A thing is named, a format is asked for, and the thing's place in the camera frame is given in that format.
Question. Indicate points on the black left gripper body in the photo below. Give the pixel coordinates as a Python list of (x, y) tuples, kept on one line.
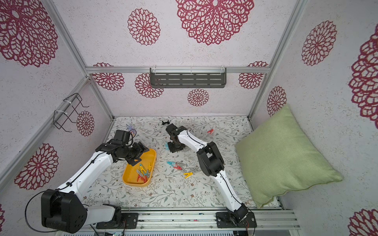
[(131, 154)]

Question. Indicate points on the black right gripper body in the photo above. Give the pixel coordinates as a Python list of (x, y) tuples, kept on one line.
[(174, 143)]

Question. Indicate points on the yellow storage box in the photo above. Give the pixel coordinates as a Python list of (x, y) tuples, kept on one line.
[(130, 175)]

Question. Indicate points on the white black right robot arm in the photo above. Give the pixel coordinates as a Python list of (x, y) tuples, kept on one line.
[(212, 165)]

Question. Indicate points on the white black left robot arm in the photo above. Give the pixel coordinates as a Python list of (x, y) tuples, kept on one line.
[(62, 209)]

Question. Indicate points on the teal clothespin in pile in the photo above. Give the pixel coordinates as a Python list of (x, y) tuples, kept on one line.
[(171, 163)]

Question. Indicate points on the grey clothespin in pile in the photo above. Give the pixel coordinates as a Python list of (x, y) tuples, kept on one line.
[(192, 170)]

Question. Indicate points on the green pillow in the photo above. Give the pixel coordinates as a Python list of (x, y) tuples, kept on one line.
[(278, 157)]

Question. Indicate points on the black wire wall rack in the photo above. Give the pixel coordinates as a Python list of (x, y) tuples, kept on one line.
[(61, 117)]

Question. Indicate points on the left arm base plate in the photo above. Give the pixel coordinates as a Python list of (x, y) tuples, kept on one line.
[(122, 221)]

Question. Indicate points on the grey wall shelf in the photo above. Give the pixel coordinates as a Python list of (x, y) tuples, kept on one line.
[(188, 78)]

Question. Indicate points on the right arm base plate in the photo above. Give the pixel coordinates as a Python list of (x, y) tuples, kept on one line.
[(225, 220)]

